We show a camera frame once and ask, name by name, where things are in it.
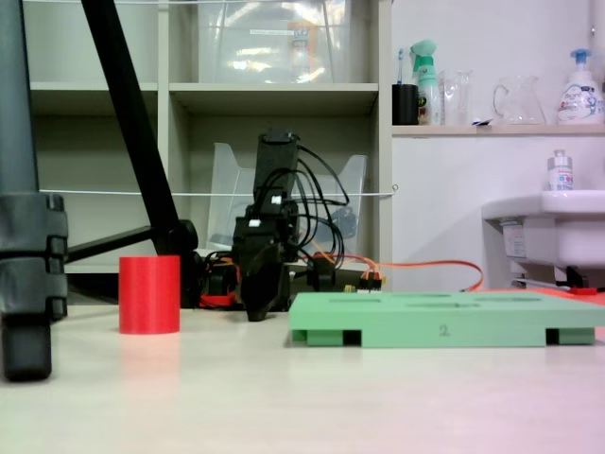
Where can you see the clear sanitizer pump bottle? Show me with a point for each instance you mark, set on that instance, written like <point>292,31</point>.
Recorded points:
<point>560,175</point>

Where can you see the small red block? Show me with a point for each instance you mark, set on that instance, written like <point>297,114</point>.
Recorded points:
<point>583,291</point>

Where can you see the small blue white packet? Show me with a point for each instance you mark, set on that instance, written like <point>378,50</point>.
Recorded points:
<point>481,122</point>

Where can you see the green shape sorting board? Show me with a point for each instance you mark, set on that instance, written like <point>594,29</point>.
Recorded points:
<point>439,321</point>

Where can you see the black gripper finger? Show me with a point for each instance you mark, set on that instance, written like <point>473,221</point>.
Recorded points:
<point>261,288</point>

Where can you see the small black motor block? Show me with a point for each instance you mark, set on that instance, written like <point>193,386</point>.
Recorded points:
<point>322,274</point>

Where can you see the slanted black tripod leg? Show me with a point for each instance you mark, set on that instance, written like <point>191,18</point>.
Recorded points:
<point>127,118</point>

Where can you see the green spray bottle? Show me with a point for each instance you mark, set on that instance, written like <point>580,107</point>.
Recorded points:
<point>426,85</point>

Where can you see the black tripod brace strut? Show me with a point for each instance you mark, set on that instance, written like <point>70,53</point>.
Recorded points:
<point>108,242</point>

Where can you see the clear plastic storage box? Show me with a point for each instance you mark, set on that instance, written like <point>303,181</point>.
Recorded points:
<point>246,42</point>

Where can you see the black cup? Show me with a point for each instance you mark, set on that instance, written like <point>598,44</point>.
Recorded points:
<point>405,104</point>

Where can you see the white foam soap bottle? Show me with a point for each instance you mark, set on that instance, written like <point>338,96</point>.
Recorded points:
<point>579,94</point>

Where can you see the red cylinder block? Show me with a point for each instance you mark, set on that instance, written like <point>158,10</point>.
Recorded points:
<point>149,295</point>

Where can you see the red table clamp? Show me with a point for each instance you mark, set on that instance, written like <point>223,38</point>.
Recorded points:
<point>217,300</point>

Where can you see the glass pitcher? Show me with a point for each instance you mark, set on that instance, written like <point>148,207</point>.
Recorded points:
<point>520,104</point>

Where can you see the blue white toothbrush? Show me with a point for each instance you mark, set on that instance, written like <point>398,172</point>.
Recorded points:
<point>401,66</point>

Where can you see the clear measuring cup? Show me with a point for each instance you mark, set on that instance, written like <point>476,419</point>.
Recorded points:
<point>456,101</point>

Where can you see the orange labelled bottle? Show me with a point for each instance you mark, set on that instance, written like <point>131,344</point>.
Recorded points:
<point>302,47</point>

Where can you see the thick grey tripod leg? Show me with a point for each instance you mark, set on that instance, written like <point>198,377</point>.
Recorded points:
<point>21,236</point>

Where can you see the white sink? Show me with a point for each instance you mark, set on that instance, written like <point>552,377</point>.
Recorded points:
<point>567,227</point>

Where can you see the beige shelf unit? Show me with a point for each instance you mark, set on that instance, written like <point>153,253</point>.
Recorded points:
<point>274,92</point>

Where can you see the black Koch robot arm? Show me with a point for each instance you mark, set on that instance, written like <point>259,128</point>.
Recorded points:
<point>276,165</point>

